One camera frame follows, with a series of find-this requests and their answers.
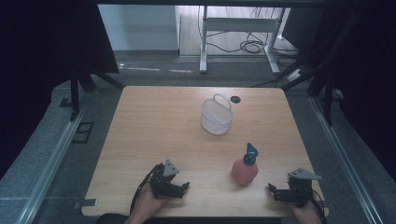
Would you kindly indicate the person's right hand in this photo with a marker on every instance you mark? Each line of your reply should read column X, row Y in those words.
column 306, row 214

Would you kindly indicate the black metal stand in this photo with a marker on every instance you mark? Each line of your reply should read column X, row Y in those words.
column 320, row 84
column 81, row 81

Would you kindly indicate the white power strip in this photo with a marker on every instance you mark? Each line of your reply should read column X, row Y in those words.
column 294, row 75

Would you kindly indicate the person's dark clothing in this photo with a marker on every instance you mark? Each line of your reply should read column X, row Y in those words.
column 113, row 218

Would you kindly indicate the white mesh basket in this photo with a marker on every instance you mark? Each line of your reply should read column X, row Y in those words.
column 216, row 116

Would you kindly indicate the grey metal floor rail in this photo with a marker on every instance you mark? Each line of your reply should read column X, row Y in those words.
column 51, row 165
column 342, row 155

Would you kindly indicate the white desk frame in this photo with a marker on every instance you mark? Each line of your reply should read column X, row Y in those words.
column 239, row 24

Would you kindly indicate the red spray bottle blue cap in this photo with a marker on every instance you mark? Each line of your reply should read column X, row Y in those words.
column 245, row 171

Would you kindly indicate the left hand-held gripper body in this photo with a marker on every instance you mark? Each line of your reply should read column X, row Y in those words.
column 164, row 182

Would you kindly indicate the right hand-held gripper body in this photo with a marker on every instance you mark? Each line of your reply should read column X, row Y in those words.
column 299, row 186

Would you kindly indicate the dark curtain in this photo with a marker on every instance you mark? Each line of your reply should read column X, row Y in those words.
column 367, row 77
column 46, row 62

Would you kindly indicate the person's left hand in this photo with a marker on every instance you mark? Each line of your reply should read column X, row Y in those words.
column 148, row 202

